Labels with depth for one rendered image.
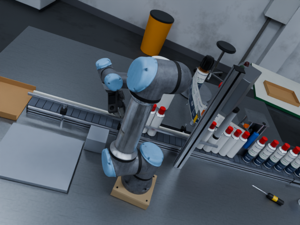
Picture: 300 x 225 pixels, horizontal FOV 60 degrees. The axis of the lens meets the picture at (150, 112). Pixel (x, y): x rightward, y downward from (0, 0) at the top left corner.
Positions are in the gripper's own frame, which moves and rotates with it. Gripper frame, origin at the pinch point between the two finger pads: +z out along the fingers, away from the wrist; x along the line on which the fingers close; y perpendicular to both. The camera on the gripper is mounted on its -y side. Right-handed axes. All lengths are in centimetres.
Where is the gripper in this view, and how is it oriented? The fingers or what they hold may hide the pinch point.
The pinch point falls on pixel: (121, 118)
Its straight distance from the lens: 147.2
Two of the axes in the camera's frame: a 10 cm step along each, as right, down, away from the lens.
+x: -9.8, 1.2, 1.7
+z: 2.0, 7.6, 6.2
